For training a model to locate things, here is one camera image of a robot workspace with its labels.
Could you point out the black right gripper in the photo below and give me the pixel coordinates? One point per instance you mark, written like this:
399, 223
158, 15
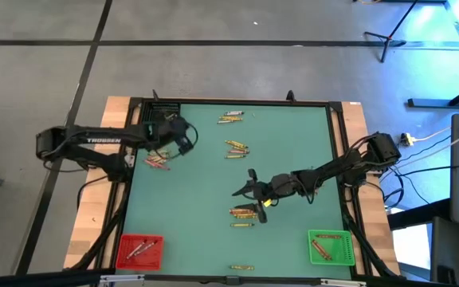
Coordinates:
263, 189

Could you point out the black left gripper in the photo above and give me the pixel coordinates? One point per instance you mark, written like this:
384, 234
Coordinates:
169, 133

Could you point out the white crayon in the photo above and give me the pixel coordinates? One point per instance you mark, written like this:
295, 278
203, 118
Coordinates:
136, 250
233, 112
146, 248

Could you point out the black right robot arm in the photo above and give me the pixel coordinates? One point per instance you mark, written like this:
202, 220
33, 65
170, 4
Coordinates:
333, 167

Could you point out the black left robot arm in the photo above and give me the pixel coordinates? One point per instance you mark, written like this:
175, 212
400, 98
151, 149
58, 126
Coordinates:
86, 139

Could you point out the red orange crayon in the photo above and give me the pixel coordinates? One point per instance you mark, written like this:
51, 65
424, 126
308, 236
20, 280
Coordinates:
241, 213

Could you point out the black plastic basket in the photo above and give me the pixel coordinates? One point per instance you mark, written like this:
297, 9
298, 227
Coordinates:
154, 108

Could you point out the pink crayon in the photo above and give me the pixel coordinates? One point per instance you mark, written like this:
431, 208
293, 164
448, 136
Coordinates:
239, 151

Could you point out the green table mat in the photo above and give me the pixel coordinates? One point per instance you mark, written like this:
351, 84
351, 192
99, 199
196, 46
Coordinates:
197, 239

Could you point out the green plastic basket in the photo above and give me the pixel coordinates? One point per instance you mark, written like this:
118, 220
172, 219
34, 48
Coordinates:
343, 255

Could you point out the red plastic basket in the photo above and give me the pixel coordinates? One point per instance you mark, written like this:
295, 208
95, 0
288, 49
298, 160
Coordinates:
122, 263

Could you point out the white yellow power plug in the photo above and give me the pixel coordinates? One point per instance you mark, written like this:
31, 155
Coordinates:
406, 139

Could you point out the black floor beam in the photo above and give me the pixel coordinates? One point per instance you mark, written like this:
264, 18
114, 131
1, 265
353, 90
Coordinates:
417, 215

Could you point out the black floor stand base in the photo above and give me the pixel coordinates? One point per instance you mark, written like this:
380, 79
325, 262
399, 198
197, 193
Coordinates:
432, 103

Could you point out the grey computer case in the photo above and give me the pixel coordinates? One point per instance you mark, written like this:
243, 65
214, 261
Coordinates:
448, 255

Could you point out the black tripod stand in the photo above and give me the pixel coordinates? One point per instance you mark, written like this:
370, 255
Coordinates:
389, 40

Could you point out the black metal rig frame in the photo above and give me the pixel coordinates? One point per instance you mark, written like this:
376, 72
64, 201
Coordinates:
229, 101

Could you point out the silver frame bracket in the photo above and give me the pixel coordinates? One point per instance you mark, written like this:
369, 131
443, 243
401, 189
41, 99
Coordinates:
343, 283
122, 278

